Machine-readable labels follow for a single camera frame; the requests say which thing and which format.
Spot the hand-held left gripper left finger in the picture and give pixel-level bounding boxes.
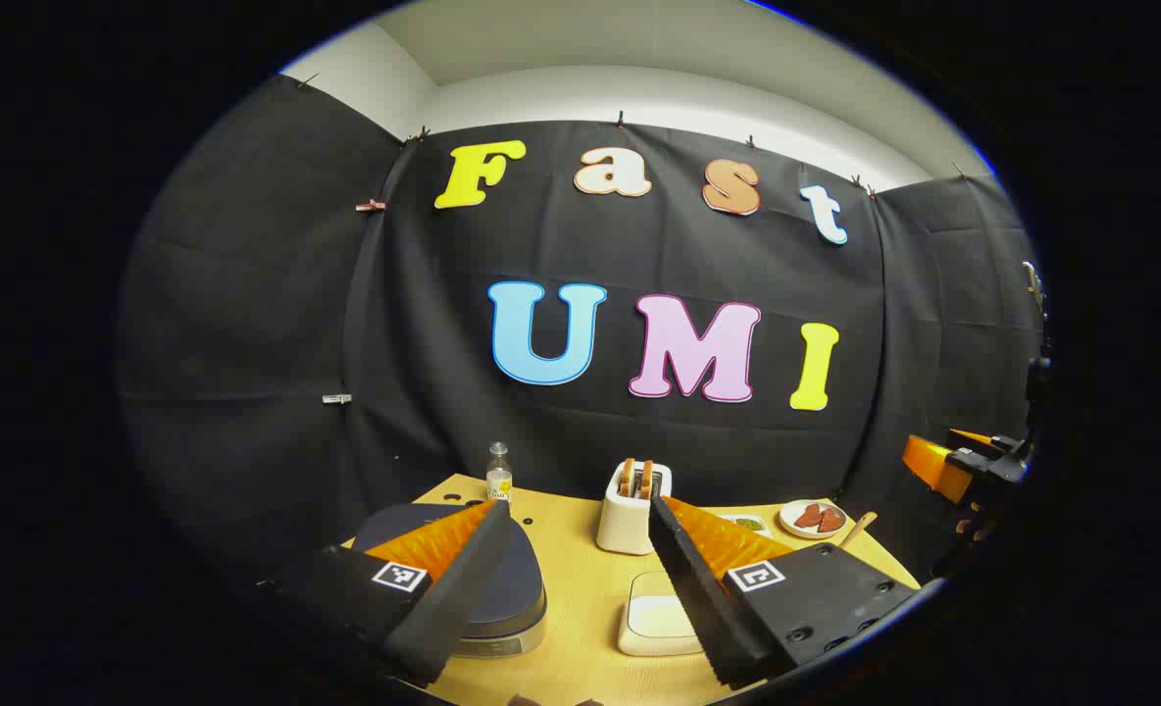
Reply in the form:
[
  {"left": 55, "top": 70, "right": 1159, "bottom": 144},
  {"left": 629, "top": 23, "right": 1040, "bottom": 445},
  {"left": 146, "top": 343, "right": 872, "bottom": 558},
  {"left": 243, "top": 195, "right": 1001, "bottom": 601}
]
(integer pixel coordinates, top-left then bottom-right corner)
[{"left": 267, "top": 500, "right": 514, "bottom": 686}]

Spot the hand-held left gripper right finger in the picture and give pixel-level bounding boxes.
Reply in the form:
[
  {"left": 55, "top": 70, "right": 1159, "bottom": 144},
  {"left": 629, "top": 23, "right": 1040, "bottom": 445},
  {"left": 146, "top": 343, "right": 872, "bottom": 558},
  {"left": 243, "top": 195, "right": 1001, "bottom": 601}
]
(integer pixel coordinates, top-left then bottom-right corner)
[{"left": 647, "top": 495, "right": 921, "bottom": 688}]

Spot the white rice container box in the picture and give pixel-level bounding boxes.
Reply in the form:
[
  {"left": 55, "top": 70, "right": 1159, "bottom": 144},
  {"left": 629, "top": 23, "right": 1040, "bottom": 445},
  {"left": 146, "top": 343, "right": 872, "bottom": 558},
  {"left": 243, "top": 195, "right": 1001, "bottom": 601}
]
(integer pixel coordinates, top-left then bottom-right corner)
[{"left": 618, "top": 572, "right": 706, "bottom": 657}]

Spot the dark grey rice cooker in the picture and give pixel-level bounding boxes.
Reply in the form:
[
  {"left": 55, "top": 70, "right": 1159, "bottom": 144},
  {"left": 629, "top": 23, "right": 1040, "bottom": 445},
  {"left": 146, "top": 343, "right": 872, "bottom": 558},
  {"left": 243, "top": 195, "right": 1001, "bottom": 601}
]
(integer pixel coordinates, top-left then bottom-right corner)
[{"left": 352, "top": 502, "right": 549, "bottom": 659}]

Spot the white toaster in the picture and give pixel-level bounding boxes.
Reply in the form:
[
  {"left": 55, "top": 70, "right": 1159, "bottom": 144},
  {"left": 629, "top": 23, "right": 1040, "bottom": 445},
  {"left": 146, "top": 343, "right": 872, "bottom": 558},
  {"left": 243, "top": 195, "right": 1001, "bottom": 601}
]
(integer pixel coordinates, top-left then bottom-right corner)
[{"left": 596, "top": 459, "right": 673, "bottom": 556}]

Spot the white round plate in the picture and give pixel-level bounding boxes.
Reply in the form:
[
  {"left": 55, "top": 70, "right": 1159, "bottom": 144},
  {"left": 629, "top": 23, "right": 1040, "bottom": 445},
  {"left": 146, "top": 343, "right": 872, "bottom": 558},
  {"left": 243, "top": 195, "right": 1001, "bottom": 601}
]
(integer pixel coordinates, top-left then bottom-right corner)
[{"left": 779, "top": 499, "right": 848, "bottom": 540}]

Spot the glass bottle yellow label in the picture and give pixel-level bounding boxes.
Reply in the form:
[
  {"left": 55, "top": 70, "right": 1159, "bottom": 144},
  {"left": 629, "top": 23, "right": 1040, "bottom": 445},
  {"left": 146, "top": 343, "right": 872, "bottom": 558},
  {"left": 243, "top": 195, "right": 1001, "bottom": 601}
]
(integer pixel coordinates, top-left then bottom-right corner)
[{"left": 486, "top": 441, "right": 514, "bottom": 504}]

